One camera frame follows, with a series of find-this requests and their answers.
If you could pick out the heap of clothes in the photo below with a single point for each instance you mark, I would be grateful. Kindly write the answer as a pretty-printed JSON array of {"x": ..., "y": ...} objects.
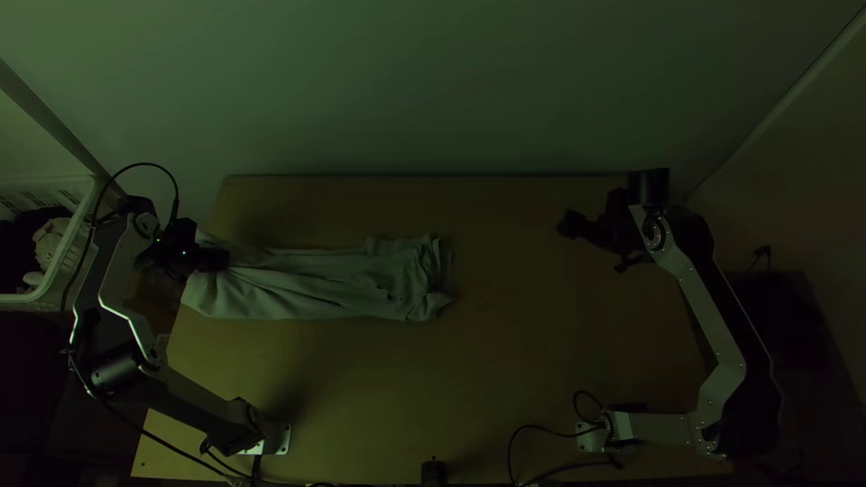
[{"x": 27, "y": 247}]

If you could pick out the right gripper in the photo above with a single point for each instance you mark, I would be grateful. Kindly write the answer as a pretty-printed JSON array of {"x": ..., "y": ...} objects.
[{"x": 605, "y": 226}]

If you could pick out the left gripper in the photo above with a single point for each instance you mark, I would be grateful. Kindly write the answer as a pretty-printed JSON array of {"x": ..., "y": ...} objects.
[{"x": 211, "y": 260}]

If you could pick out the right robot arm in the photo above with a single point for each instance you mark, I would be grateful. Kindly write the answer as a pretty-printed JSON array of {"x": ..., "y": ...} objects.
[{"x": 700, "y": 297}]

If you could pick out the white laundry basket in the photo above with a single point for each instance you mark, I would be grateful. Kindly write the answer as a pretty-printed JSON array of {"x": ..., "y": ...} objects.
[{"x": 64, "y": 253}]

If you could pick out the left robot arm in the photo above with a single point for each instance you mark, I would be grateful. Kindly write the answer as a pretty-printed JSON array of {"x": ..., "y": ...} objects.
[{"x": 115, "y": 270}]

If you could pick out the grey t-shirt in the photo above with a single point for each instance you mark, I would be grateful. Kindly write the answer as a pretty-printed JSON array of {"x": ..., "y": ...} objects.
[{"x": 318, "y": 287}]

